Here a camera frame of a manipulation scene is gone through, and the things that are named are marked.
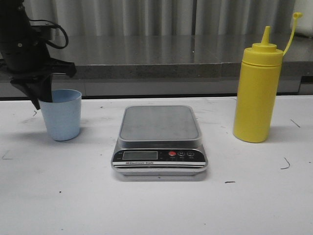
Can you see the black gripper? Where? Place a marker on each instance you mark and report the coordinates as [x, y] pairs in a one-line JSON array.
[[24, 52]]

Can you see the light blue plastic cup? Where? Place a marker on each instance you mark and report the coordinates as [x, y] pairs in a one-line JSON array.
[[62, 116]]

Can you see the yellow squeeze bottle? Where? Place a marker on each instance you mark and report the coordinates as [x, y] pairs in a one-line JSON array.
[[258, 83]]

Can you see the silver electronic kitchen scale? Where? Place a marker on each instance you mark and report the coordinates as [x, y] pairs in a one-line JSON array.
[[159, 140]]

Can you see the white container in background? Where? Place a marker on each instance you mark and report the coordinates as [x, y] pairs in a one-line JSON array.
[[304, 23]]

